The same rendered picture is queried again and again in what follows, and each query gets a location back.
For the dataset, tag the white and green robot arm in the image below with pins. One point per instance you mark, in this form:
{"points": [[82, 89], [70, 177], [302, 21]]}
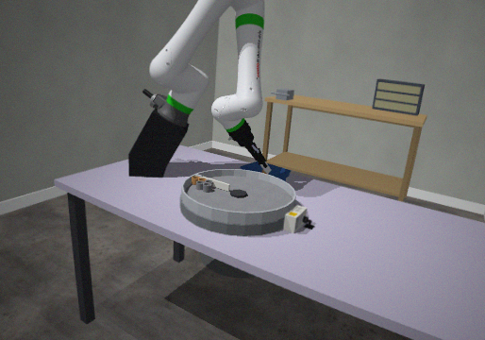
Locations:
{"points": [[187, 84]]}

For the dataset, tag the grey round turning table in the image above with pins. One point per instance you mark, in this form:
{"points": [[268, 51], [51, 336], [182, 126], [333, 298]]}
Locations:
{"points": [[242, 203]]}

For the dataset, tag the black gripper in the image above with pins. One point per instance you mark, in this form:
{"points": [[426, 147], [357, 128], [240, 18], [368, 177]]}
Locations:
{"points": [[247, 142]]}

